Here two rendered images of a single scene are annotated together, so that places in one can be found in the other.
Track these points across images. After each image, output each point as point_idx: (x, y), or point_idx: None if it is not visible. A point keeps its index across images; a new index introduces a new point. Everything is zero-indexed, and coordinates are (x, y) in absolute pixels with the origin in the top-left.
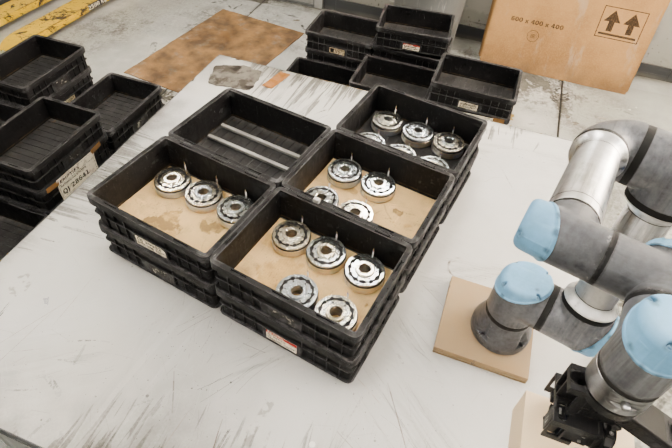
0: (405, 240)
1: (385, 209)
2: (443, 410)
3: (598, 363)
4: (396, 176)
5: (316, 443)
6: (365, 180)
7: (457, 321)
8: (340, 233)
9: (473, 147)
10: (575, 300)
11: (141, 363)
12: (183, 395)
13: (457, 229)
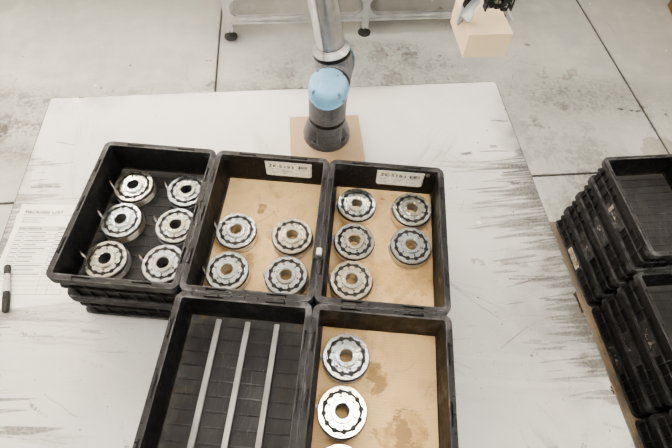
0: (328, 166)
1: (263, 220)
2: (405, 157)
3: None
4: (213, 219)
5: (476, 220)
6: (236, 244)
7: (335, 159)
8: (328, 235)
9: (163, 145)
10: (341, 52)
11: (514, 381)
12: (511, 326)
13: None
